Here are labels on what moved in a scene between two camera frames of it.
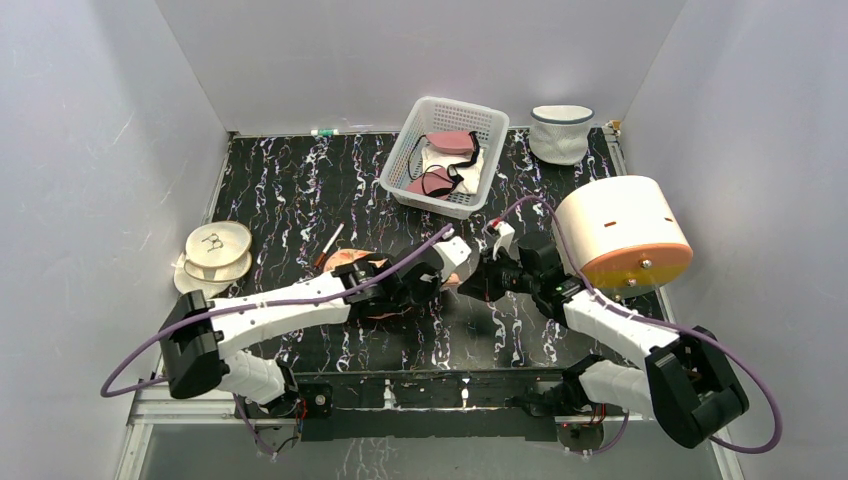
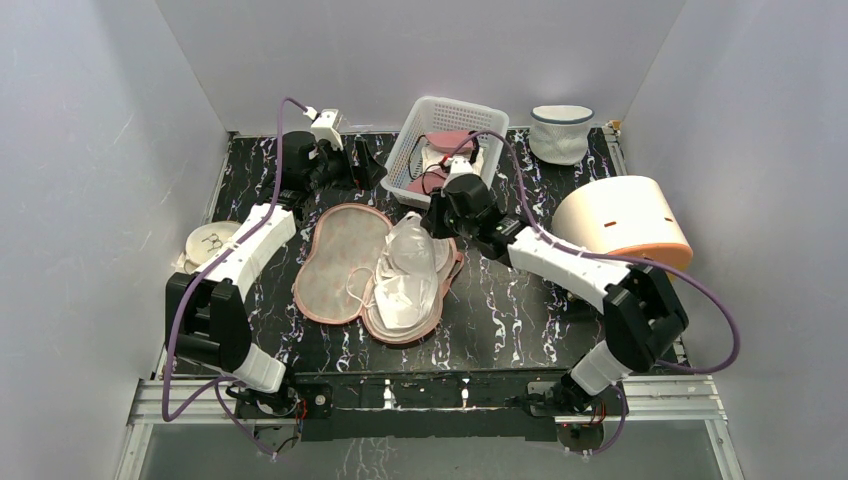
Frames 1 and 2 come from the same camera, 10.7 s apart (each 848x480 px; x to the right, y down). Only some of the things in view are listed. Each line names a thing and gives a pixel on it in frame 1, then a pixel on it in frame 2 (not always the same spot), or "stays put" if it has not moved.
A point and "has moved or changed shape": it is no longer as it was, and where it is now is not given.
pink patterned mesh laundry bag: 344,257 has moved or changed shape
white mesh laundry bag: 559,133 stays put
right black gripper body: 490,279 -> 438,221
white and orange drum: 625,234 stays put
